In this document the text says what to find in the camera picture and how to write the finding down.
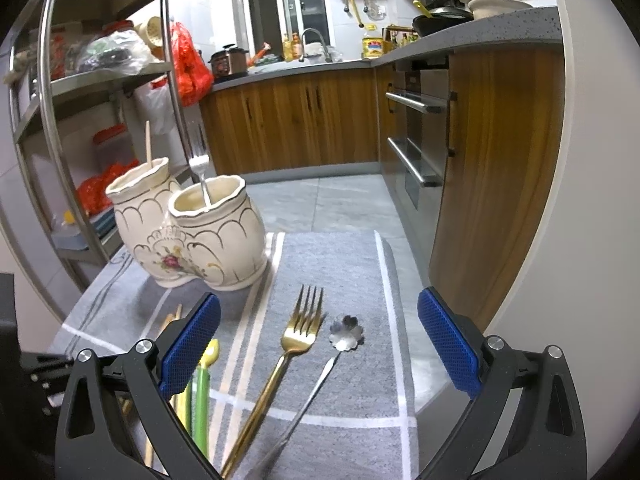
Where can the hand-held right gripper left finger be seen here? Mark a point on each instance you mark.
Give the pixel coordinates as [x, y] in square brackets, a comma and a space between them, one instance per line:
[192, 345]

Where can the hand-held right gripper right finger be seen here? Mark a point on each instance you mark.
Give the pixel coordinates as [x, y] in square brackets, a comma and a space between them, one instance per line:
[447, 345]

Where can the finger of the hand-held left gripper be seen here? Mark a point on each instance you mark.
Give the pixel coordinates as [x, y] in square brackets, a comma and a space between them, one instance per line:
[50, 365]

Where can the all yellow plastic spoon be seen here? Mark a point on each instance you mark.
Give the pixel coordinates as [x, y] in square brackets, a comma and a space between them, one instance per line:
[186, 405]

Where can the silver flower spoon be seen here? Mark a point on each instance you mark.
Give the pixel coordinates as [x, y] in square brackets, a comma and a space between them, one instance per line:
[346, 332]

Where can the gold fork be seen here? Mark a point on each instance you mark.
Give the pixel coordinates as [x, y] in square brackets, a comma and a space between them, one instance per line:
[300, 330]

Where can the cream ceramic double utensil holder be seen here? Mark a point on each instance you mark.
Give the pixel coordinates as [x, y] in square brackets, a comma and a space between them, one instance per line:
[225, 240]

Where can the grey striped cloth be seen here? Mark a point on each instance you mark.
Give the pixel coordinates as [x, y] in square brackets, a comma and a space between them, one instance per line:
[340, 270]

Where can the small yellow object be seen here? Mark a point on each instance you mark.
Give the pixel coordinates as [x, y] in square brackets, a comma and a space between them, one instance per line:
[70, 217]

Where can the wooden cabinet side panel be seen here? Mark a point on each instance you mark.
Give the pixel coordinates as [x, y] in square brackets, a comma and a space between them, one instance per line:
[500, 185]

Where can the small red bag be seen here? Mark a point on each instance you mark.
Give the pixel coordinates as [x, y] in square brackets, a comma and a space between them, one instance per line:
[95, 190]

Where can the silver fork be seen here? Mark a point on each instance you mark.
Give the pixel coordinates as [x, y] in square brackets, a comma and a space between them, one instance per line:
[199, 162]

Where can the red lid plastic jar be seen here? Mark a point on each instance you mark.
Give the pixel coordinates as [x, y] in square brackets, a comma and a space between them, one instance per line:
[112, 152]

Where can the built-in steel oven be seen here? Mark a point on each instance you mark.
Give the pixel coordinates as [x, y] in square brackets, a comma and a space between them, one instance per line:
[425, 125]

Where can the wooden kitchen cabinet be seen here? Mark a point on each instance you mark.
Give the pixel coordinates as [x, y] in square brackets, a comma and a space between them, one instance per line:
[290, 120]

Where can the red plastic bag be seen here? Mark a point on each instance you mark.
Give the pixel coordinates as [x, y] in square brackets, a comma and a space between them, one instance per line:
[190, 70]

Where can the metal shelf rack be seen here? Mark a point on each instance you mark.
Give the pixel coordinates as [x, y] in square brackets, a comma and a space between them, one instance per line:
[45, 85]

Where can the dark pressure cooker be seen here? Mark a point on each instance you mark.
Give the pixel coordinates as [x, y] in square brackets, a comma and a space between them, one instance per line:
[230, 62]

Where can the orange kitchen tool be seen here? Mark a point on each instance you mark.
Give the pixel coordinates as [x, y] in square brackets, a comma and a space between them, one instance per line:
[260, 54]

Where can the clear plastic bag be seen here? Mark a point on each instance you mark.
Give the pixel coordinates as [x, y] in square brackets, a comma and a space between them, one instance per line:
[115, 50]

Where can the yellow oil bottle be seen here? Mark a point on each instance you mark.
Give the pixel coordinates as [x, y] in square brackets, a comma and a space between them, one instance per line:
[373, 47]

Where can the amber bottle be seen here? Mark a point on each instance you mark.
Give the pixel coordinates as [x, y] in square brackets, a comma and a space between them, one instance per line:
[296, 47]

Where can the beige plastic basket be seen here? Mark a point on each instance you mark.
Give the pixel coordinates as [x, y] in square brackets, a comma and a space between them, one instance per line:
[149, 32]

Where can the grey kitchen countertop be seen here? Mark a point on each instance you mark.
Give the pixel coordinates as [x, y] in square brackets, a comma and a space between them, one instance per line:
[500, 32]

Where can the chrome faucet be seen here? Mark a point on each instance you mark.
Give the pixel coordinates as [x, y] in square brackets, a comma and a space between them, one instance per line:
[302, 42]

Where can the black wok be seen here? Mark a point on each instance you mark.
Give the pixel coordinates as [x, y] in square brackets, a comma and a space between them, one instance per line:
[440, 22]

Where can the white pot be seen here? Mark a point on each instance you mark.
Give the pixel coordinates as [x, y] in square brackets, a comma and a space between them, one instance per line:
[500, 7]

